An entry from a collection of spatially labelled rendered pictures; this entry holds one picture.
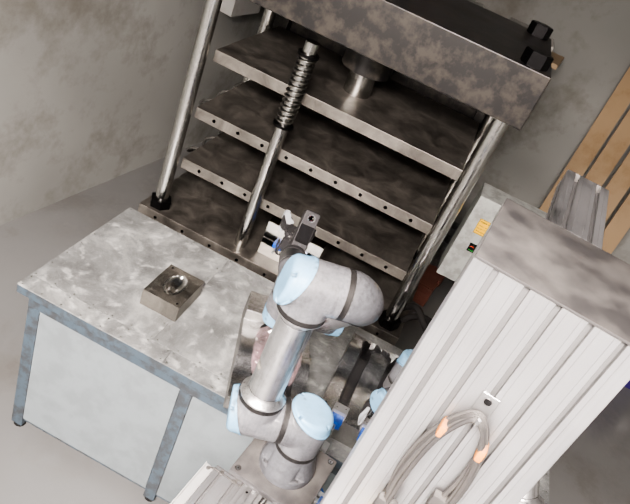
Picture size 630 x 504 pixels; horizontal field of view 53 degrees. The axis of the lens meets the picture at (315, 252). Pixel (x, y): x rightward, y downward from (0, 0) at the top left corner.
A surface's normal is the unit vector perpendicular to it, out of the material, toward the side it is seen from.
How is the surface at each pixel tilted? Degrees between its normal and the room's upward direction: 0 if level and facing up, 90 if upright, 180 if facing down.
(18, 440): 0
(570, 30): 90
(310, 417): 8
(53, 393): 90
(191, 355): 0
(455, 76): 90
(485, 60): 90
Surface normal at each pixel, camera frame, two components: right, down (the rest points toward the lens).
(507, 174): -0.42, 0.38
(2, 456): 0.35, -0.77
